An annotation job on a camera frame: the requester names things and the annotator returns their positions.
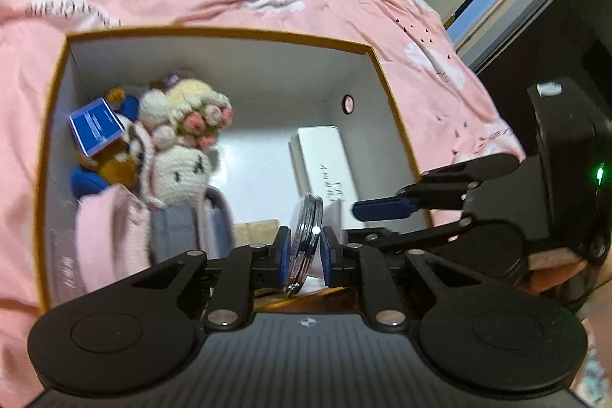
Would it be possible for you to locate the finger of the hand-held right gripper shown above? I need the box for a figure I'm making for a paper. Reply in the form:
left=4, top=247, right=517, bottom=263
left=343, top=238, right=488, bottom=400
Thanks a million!
left=345, top=216, right=508, bottom=264
left=352, top=153, right=523, bottom=222

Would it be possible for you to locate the white crochet sheep doll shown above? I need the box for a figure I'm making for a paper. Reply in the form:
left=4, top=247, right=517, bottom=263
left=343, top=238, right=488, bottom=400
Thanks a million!
left=138, top=76, right=235, bottom=210

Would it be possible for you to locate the white rectangular box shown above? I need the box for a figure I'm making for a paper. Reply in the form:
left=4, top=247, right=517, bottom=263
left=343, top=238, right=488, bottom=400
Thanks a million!
left=288, top=126, right=357, bottom=241

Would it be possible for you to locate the pink mini backpack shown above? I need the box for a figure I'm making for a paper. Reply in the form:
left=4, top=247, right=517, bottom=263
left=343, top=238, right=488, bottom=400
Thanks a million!
left=74, top=187, right=151, bottom=289

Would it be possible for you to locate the dark wardrobe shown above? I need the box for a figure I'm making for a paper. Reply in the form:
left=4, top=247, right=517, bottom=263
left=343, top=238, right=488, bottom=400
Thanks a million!
left=478, top=0, right=612, bottom=127

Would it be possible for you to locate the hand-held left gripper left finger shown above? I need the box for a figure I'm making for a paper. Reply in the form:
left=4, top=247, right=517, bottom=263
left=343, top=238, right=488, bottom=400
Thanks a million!
left=128, top=226, right=292, bottom=331

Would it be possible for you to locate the blue paper tag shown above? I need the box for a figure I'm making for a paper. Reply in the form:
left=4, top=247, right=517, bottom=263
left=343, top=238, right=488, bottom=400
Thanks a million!
left=68, top=98, right=126, bottom=156

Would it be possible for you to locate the grey small bag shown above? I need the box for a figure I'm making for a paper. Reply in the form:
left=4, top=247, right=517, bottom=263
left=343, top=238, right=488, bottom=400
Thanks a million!
left=148, top=188, right=236, bottom=268

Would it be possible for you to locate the orange cardboard box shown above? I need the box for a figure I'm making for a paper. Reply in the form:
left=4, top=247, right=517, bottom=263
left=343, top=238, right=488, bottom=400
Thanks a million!
left=36, top=26, right=424, bottom=313

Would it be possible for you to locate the olive small box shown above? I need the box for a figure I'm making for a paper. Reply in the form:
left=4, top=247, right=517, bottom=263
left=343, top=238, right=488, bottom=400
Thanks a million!
left=233, top=219, right=283, bottom=249

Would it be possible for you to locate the brown sailor plush toy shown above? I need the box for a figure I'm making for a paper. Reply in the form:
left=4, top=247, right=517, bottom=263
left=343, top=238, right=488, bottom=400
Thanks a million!
left=71, top=87, right=144, bottom=201

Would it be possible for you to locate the person's right hand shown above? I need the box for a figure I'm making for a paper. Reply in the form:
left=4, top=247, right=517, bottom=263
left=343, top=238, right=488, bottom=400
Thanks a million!
left=528, top=248, right=592, bottom=295

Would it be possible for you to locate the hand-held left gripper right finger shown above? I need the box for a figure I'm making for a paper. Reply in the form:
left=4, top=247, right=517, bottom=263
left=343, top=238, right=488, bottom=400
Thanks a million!
left=321, top=225, right=472, bottom=331

